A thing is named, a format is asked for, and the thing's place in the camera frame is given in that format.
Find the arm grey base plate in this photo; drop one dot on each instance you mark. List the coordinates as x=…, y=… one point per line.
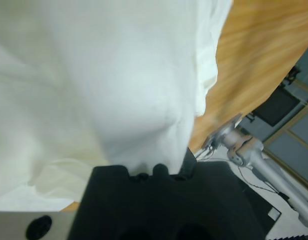
x=227, y=127

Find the black flat monitor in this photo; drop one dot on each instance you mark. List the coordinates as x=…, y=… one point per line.
x=276, y=107

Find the black panel with grey square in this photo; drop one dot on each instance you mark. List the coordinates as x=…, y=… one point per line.
x=256, y=207

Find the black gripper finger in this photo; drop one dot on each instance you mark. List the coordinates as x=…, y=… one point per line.
x=188, y=162

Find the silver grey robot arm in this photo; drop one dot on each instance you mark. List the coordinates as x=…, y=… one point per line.
x=259, y=155

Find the white T-shirt with small print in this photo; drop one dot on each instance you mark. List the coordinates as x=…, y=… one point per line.
x=93, y=75

